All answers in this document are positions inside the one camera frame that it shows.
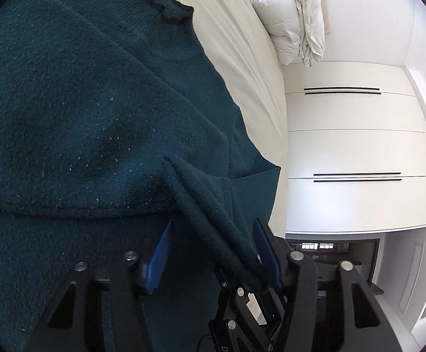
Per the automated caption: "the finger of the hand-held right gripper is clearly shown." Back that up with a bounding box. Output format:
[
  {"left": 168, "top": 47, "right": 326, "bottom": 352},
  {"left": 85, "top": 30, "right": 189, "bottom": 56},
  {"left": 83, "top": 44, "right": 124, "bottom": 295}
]
[{"left": 209, "top": 264, "right": 287, "bottom": 352}]

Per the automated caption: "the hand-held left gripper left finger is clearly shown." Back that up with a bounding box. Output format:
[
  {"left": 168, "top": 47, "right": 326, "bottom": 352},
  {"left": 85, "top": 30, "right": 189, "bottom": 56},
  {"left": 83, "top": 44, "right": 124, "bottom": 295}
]
[{"left": 26, "top": 220, "right": 173, "bottom": 352}]

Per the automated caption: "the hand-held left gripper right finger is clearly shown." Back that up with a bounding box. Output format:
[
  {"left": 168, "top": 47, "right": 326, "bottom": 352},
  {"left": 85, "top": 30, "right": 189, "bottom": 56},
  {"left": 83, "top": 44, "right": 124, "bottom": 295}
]
[{"left": 253, "top": 217, "right": 400, "bottom": 352}]

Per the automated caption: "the dark teal knit sweater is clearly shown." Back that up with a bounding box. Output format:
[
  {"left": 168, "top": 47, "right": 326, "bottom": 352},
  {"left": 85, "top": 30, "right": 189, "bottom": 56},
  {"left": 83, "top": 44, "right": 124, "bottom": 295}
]
[{"left": 0, "top": 0, "right": 282, "bottom": 352}]

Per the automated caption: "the white wardrobe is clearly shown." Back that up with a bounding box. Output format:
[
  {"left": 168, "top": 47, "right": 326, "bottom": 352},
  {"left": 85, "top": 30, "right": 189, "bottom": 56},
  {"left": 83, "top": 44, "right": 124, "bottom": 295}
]
[{"left": 282, "top": 60, "right": 426, "bottom": 234}]

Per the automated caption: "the cream bed sheet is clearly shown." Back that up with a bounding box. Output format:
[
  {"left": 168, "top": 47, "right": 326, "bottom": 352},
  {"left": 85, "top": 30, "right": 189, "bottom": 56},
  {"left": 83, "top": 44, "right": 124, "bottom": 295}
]
[{"left": 151, "top": 0, "right": 289, "bottom": 235}]

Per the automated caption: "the white folded duvet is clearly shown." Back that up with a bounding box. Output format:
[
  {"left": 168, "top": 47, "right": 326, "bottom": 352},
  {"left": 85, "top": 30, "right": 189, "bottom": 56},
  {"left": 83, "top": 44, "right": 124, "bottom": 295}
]
[{"left": 244, "top": 0, "right": 325, "bottom": 67}]

